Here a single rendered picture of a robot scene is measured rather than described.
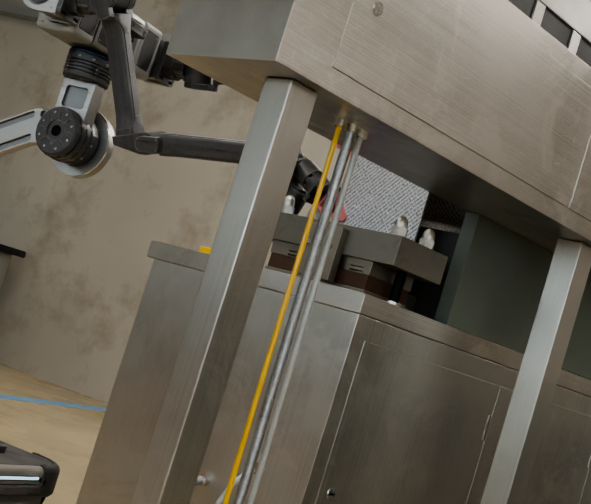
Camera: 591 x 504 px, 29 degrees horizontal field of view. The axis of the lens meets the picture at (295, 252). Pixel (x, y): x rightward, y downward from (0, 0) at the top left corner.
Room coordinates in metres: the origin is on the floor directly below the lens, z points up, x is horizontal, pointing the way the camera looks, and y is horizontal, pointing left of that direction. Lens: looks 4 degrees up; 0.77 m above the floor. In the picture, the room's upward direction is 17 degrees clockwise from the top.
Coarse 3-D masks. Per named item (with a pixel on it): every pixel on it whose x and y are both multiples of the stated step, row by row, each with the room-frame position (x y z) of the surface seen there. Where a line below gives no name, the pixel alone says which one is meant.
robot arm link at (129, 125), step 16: (96, 0) 2.80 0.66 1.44; (112, 0) 2.78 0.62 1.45; (112, 16) 2.80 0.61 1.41; (128, 16) 2.84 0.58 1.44; (112, 32) 2.82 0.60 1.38; (128, 32) 2.84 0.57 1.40; (112, 48) 2.84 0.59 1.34; (128, 48) 2.84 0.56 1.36; (112, 64) 2.85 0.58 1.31; (128, 64) 2.84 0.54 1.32; (112, 80) 2.86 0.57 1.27; (128, 80) 2.84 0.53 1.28; (128, 96) 2.84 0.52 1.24; (128, 112) 2.85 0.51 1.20; (128, 128) 2.85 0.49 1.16; (144, 128) 2.89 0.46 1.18; (128, 144) 2.85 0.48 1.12
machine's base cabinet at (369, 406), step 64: (256, 320) 2.31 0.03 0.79; (320, 320) 2.19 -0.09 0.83; (128, 384) 2.53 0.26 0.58; (256, 384) 2.27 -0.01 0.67; (320, 384) 2.16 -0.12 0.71; (384, 384) 2.22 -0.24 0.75; (448, 384) 2.37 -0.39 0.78; (512, 384) 2.54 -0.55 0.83; (128, 448) 2.49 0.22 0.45; (320, 448) 2.13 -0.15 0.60; (384, 448) 2.26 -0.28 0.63; (448, 448) 2.41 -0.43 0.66; (576, 448) 2.79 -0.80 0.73
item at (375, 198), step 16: (352, 176) 2.56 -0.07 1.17; (368, 176) 2.53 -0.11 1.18; (384, 176) 2.50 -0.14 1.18; (352, 192) 2.55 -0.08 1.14; (368, 192) 2.52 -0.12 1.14; (384, 192) 2.49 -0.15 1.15; (400, 192) 2.46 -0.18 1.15; (416, 192) 2.43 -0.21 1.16; (352, 208) 2.54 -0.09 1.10; (368, 208) 2.51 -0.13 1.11; (384, 208) 2.48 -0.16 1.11; (400, 208) 2.45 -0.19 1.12; (416, 208) 2.42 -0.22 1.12; (352, 224) 2.53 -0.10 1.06; (368, 224) 2.50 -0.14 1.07; (384, 224) 2.47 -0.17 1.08; (416, 224) 2.41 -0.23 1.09
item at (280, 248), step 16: (272, 256) 2.42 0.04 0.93; (288, 256) 2.39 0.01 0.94; (288, 272) 2.37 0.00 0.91; (336, 272) 2.29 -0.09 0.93; (352, 272) 2.26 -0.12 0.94; (368, 272) 2.23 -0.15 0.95; (384, 272) 2.26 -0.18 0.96; (352, 288) 2.25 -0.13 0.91; (368, 288) 2.24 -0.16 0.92; (384, 288) 2.27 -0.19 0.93
